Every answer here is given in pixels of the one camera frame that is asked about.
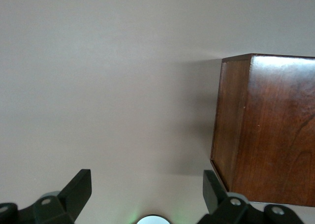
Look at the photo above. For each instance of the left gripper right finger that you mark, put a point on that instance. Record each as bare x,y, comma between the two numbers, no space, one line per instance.
216,199

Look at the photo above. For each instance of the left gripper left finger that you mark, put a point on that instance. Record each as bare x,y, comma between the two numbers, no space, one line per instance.
73,194

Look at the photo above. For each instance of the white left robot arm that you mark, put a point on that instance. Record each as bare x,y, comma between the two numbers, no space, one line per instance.
152,220

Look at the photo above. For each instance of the dark brown wooden cabinet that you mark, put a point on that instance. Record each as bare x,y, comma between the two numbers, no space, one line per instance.
270,135

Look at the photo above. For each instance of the brown table cloth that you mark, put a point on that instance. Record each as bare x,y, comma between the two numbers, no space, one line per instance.
98,86

